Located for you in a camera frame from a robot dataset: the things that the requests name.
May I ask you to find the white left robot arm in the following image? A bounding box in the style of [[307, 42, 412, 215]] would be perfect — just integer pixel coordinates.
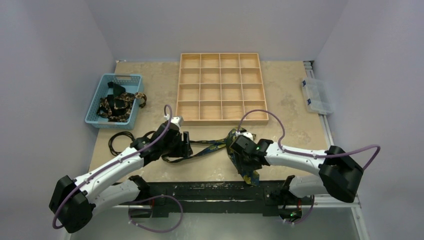
[[48, 116, 191, 233]]

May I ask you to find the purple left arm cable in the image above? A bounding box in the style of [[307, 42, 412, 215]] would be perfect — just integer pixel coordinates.
[[52, 105, 174, 230]]

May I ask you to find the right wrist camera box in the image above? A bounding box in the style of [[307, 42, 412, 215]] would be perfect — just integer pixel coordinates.
[[235, 130, 256, 141]]

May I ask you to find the black tie in basket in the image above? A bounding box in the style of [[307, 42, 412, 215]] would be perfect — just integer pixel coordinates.
[[106, 81, 126, 110]]

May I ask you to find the blue floral tie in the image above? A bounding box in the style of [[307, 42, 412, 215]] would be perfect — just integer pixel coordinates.
[[161, 128, 260, 186]]

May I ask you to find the wooden compartment tray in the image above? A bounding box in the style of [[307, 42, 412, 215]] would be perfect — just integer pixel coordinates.
[[176, 52, 269, 125]]

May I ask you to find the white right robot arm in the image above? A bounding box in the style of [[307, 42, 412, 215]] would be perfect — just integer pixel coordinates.
[[229, 134, 364, 204]]

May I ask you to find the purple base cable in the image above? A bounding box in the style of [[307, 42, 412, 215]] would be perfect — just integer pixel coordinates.
[[127, 194, 184, 233]]

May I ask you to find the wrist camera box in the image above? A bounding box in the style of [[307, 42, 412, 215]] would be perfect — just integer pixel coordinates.
[[164, 114, 184, 131], [235, 130, 256, 141]]

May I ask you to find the clear plastic box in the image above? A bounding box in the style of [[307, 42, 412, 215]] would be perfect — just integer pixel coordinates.
[[300, 77, 334, 115]]

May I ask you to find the black coiled cable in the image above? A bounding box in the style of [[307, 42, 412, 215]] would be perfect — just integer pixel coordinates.
[[108, 130, 157, 157]]

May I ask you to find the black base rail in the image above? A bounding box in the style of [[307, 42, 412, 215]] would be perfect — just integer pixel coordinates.
[[109, 180, 316, 220]]

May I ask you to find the blue plastic basket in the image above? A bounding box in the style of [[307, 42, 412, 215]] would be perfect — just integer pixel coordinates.
[[85, 73, 147, 130]]

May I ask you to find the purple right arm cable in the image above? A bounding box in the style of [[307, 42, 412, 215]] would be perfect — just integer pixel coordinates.
[[236, 109, 381, 171]]

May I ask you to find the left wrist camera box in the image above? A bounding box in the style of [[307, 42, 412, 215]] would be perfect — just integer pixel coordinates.
[[164, 114, 184, 131]]

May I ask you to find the leopard print tie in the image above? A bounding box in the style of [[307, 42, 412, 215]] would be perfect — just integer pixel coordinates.
[[96, 92, 147, 123]]

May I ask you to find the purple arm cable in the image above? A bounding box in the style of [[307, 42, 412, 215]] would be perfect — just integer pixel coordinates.
[[236, 109, 381, 171], [52, 105, 174, 230]]

